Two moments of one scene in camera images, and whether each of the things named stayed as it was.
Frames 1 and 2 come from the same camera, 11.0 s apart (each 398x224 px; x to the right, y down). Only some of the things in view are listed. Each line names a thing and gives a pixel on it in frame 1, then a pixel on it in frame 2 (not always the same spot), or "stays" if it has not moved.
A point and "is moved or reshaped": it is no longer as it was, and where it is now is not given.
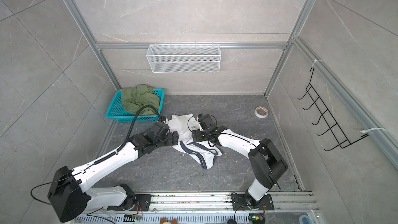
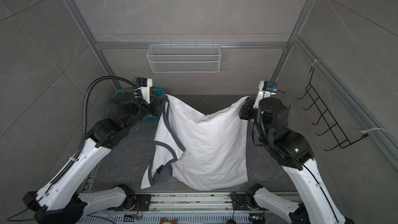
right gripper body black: (200, 136) → (249, 112)
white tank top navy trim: (203, 152) is moved or reshaped
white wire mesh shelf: (181, 58) stays
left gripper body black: (169, 139) → (139, 110)
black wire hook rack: (326, 116) stays
